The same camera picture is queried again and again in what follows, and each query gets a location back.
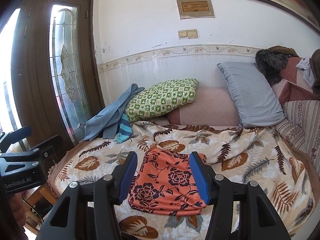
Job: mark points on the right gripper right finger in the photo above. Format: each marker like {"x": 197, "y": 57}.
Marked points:
{"x": 240, "y": 211}

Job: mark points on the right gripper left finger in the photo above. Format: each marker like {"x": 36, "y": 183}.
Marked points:
{"x": 87, "y": 211}

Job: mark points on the orange floral garment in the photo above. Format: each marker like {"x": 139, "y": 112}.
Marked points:
{"x": 164, "y": 185}

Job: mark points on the leaf print blanket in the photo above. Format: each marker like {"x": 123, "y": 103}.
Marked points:
{"x": 241, "y": 155}

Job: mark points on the teal striped sock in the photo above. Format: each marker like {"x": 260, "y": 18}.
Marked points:
{"x": 124, "y": 131}

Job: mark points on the blue grey cloth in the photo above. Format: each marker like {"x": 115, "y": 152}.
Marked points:
{"x": 106, "y": 122}

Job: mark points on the stained glass door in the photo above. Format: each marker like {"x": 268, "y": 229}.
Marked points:
{"x": 49, "y": 78}

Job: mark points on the striped floral bedding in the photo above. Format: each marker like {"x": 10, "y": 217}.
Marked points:
{"x": 301, "y": 127}

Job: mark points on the grey blue pillow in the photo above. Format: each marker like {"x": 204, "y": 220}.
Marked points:
{"x": 255, "y": 100}

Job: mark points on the pink bolster pillow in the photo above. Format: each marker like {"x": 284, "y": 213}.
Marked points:
{"x": 211, "y": 106}

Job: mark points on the green checkered pillow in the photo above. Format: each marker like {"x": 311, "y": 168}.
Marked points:
{"x": 161, "y": 99}

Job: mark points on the dark furry garment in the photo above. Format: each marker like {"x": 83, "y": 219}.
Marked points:
{"x": 270, "y": 64}

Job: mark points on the white blue cloth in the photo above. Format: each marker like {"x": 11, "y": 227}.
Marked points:
{"x": 304, "y": 68}

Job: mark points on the brown fleece garment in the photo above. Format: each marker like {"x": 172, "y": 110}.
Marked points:
{"x": 315, "y": 67}

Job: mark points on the beige wall switch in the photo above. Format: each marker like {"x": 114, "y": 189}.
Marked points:
{"x": 190, "y": 34}

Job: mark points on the wall plaque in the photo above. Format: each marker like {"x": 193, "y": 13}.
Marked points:
{"x": 195, "y": 9}

